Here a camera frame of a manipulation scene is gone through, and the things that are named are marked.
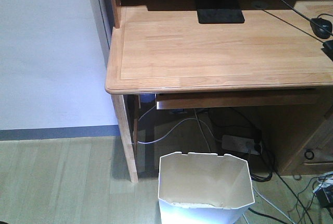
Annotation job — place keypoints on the wooden keyboard tray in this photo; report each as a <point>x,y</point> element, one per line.
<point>236,99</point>

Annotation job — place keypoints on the black monitor stand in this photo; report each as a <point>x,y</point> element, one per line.
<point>219,12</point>

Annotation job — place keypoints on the white power strip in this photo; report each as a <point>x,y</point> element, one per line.
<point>239,144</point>

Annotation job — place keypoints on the wooden drawer cabinet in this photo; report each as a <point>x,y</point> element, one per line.
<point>304,137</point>

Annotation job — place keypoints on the white plastic trash bin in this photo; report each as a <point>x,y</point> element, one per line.
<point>203,188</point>

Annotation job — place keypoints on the black computer mouse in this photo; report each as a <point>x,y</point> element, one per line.
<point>322,28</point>

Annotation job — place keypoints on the light wooden desk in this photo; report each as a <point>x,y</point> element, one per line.
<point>158,46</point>

